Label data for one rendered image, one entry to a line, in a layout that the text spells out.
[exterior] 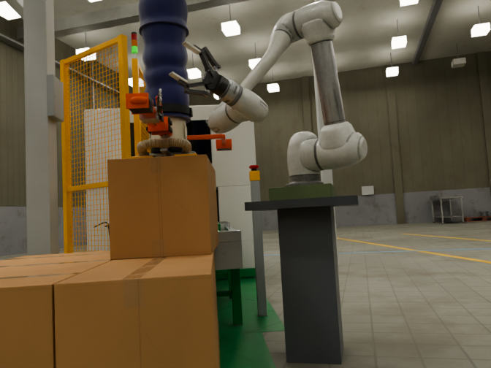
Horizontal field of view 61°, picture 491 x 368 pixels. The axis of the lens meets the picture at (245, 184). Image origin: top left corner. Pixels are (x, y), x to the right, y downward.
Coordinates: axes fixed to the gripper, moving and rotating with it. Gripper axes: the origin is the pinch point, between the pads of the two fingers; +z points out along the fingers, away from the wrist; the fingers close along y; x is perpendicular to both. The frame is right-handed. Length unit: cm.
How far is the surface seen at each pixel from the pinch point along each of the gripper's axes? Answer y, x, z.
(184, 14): -45, 41, -5
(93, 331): 93, -26, 0
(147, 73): -10.6, 46.1, -1.7
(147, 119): 24.4, 5.9, 0.6
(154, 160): 32.3, 21.8, -12.7
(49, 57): -49, 190, 36
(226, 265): 56, 63, -86
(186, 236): 57, 15, -34
